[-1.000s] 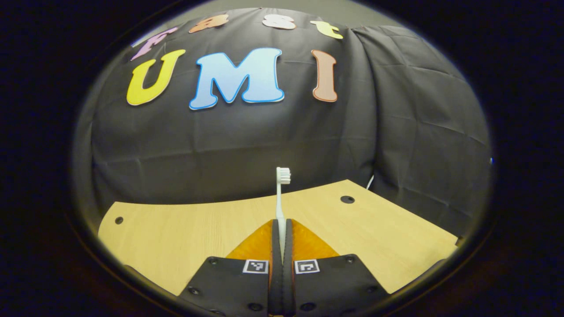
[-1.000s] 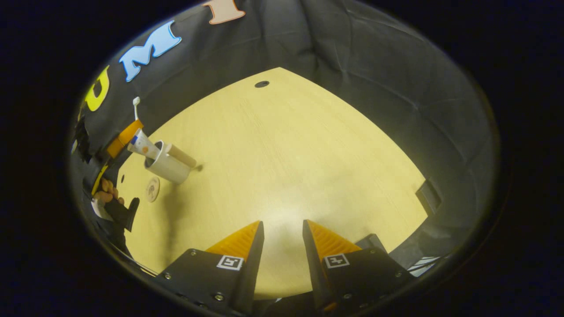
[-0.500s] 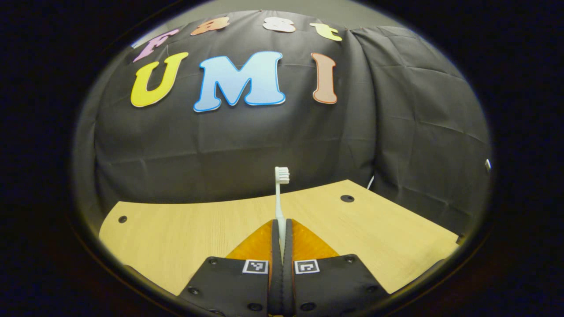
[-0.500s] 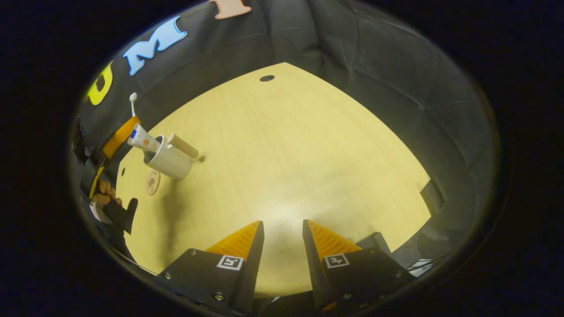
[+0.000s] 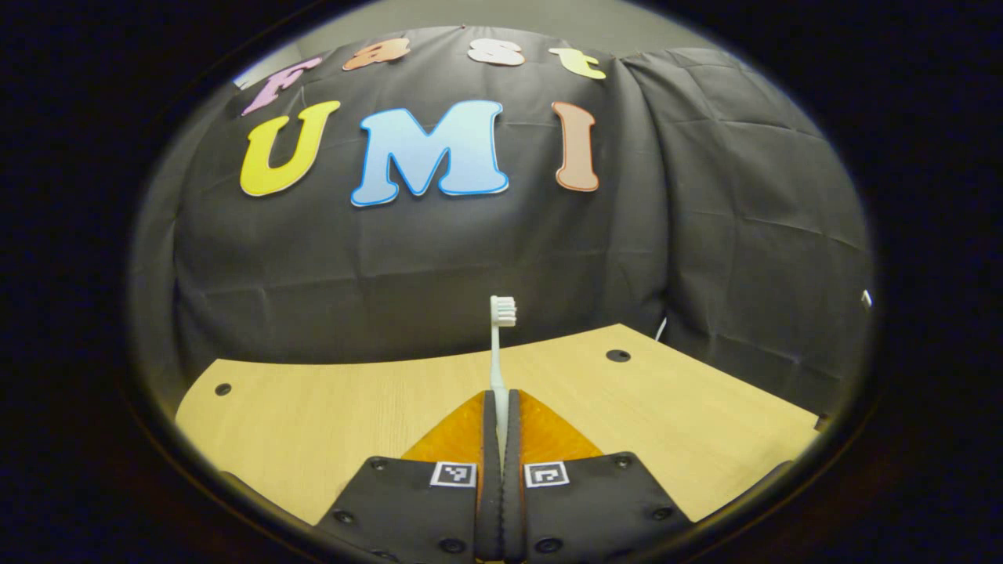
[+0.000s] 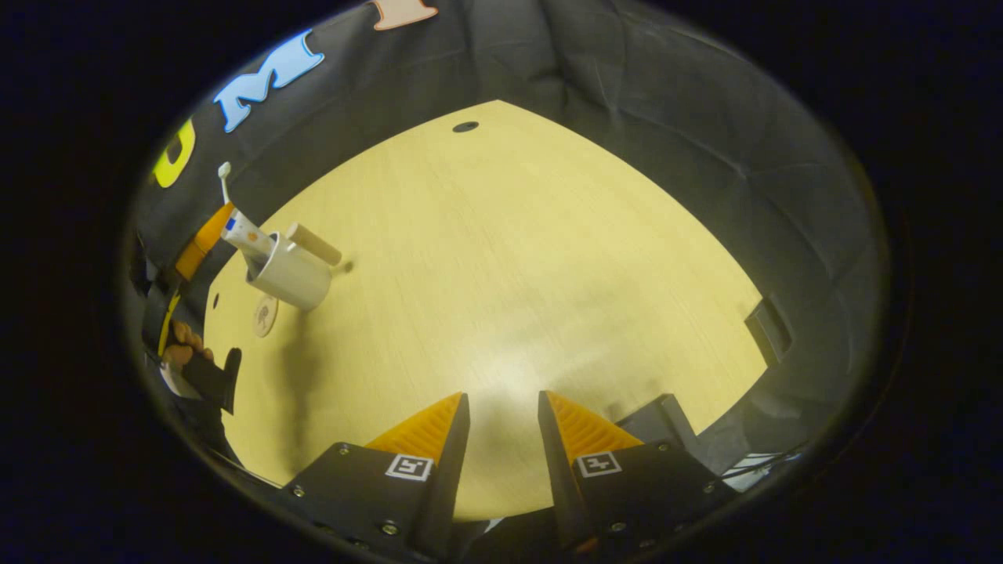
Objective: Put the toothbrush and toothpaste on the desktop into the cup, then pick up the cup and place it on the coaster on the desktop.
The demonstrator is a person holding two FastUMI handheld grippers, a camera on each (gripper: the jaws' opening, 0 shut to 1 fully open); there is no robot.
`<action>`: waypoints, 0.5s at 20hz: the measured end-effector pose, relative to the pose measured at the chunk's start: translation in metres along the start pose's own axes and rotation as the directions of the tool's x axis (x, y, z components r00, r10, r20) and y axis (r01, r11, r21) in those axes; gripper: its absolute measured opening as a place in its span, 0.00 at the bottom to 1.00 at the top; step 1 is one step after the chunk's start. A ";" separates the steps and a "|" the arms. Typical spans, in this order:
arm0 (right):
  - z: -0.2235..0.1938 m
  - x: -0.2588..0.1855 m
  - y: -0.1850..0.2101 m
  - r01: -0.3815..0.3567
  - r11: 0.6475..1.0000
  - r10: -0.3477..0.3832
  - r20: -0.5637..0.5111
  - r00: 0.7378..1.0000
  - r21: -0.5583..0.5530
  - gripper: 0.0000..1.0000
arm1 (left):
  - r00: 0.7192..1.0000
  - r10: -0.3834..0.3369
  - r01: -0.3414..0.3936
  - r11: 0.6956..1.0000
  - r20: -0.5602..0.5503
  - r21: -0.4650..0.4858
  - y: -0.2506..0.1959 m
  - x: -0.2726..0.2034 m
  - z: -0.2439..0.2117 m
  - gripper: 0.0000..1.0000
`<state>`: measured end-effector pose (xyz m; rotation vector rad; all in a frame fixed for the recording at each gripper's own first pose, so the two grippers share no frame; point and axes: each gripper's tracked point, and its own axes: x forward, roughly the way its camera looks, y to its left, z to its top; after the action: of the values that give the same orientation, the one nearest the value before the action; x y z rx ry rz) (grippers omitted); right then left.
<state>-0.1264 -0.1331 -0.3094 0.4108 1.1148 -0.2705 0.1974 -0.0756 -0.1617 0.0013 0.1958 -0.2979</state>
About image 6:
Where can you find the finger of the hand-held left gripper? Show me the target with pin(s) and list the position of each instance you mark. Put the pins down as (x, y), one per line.
(205, 239)

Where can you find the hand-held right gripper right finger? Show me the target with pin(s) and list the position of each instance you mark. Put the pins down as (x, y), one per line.
(556, 486)

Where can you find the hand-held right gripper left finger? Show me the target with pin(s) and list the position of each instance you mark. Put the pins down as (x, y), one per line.
(448, 486)

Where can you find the white toothpaste tube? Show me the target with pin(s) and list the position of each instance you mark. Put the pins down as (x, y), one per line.
(244, 233)

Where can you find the pale green toothbrush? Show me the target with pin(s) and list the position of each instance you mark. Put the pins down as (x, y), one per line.
(224, 180)

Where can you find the round cork coaster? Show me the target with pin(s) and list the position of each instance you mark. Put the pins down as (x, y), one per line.
(266, 316)

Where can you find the white cup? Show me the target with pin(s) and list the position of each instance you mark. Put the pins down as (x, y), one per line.
(294, 278)

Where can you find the black backdrop cloth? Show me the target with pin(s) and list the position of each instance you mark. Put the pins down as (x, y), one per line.
(666, 117)

